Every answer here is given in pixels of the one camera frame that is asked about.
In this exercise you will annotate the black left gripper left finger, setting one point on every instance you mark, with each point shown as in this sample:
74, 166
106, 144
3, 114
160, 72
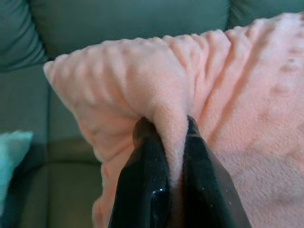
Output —
147, 180

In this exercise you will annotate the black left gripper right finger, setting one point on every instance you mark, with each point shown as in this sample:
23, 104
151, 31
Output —
202, 185

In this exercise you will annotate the pink plush pillow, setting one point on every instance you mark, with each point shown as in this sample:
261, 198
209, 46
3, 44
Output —
232, 95

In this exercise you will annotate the dark green leather sofa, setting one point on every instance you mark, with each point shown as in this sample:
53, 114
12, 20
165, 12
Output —
107, 23

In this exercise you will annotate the teal fluffy cushion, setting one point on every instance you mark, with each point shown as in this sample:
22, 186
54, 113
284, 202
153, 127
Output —
12, 161

